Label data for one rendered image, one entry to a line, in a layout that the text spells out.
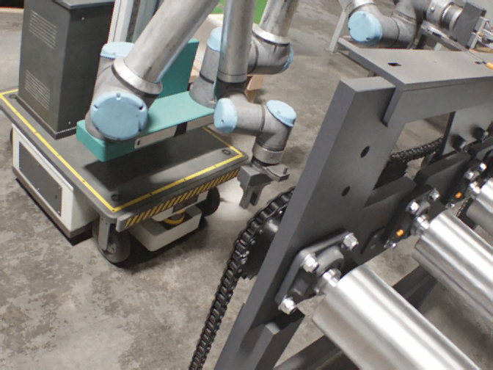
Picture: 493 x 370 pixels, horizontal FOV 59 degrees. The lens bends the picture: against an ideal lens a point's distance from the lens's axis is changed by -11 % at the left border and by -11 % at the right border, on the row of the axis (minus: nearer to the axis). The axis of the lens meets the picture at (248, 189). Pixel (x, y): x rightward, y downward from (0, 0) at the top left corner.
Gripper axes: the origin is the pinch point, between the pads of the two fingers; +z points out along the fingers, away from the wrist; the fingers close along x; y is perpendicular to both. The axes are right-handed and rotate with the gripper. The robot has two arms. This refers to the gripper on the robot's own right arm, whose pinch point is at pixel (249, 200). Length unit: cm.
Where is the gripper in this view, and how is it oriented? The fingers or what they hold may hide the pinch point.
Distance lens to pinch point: 154.3
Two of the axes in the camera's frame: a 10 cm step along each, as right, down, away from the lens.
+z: -2.8, 7.7, 5.7
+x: -7.3, 2.2, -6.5
